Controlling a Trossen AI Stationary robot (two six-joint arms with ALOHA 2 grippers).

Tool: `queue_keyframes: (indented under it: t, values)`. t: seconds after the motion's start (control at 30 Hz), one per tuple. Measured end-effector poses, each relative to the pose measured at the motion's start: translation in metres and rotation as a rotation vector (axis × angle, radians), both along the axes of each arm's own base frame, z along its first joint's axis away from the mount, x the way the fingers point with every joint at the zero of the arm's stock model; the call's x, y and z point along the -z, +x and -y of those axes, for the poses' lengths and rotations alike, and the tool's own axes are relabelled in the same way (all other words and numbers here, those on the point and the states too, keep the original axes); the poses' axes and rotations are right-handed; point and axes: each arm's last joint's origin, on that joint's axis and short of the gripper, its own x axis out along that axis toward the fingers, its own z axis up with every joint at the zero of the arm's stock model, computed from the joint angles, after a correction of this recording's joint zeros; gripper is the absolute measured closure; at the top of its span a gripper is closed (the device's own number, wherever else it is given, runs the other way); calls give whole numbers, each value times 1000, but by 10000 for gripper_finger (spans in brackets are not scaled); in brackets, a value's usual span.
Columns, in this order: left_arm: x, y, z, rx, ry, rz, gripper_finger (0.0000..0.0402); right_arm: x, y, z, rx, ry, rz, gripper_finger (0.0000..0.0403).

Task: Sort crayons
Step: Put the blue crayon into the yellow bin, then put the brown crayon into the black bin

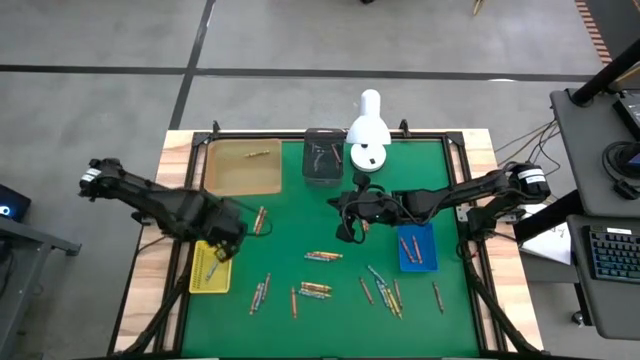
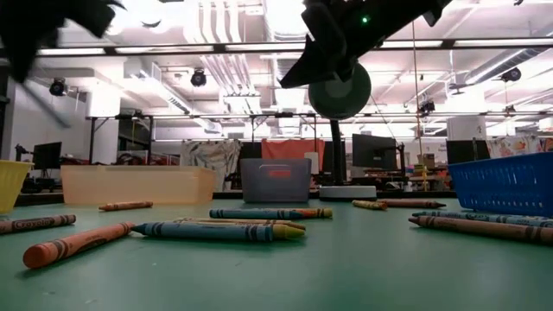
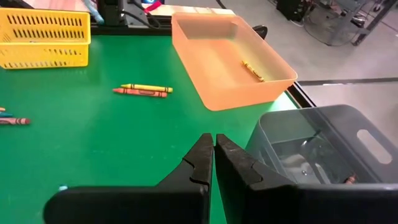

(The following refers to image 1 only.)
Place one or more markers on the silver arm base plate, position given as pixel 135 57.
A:
pixel 462 214

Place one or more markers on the black slanted pole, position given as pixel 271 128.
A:
pixel 545 217
pixel 605 75

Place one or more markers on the yellow plastic basket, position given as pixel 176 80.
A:
pixel 200 280

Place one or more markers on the black computer with blue light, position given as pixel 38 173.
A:
pixel 15 200

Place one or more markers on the orange translucent plastic bin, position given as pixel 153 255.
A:
pixel 240 175

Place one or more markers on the black metal table frame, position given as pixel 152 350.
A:
pixel 425 136

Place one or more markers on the black backlit keyboard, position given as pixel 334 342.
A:
pixel 615 255

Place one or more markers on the blue plastic basket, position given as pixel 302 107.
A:
pixel 425 260

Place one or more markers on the white paper sheet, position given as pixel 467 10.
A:
pixel 550 245

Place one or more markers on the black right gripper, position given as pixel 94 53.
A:
pixel 375 205

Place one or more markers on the brown crayon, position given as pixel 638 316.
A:
pixel 336 153
pixel 398 292
pixel 438 297
pixel 266 286
pixel 366 291

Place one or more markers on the grey metal cart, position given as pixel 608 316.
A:
pixel 30 240

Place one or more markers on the grey translucent plastic bin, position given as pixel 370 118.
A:
pixel 322 175

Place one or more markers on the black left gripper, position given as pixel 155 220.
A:
pixel 222 222

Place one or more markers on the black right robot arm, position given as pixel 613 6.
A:
pixel 475 187

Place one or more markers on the red crayon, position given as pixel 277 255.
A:
pixel 417 249
pixel 406 249

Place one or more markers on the black laptop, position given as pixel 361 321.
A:
pixel 631 115

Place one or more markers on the white desk lamp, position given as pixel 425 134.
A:
pixel 369 125

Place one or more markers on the green table mat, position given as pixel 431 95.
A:
pixel 340 330

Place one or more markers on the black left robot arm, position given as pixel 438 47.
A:
pixel 150 200

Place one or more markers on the grey desk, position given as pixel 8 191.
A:
pixel 605 310
pixel 585 165

